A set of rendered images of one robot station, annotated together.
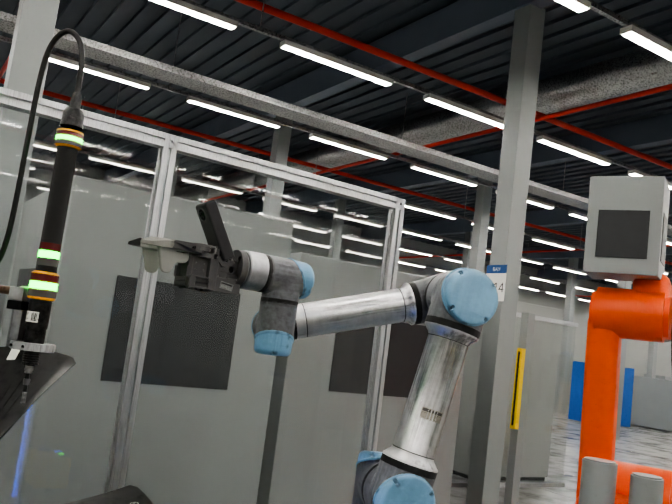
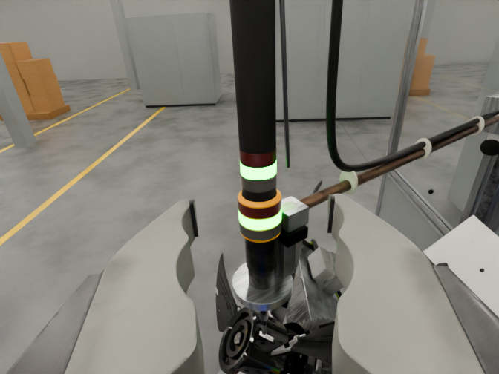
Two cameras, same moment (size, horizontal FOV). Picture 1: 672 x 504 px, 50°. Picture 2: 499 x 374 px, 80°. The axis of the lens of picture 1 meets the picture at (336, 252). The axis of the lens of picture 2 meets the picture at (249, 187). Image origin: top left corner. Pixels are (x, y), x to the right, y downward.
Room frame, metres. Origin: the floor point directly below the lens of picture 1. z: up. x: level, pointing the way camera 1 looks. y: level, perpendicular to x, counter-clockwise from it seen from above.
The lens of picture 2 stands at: (1.33, 0.26, 1.73)
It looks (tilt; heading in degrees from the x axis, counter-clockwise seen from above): 29 degrees down; 127
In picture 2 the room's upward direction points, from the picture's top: 3 degrees counter-clockwise
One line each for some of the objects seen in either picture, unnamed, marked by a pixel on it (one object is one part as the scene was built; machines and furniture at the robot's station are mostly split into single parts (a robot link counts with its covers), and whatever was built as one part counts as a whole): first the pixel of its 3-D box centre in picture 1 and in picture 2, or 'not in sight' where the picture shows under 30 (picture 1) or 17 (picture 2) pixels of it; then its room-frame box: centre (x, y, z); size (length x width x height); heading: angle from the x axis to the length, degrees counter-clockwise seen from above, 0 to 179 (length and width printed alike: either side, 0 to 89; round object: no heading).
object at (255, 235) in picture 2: (42, 293); (260, 222); (1.19, 0.47, 1.55); 0.04 x 0.04 x 0.01
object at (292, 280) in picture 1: (283, 278); not in sight; (1.44, 0.10, 1.64); 0.11 x 0.08 x 0.09; 124
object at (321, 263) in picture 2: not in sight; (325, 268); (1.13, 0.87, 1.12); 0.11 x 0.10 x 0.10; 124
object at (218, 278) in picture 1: (210, 267); not in sight; (1.35, 0.23, 1.64); 0.12 x 0.08 x 0.09; 124
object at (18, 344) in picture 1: (32, 319); (268, 251); (1.19, 0.48, 1.50); 0.09 x 0.07 x 0.10; 69
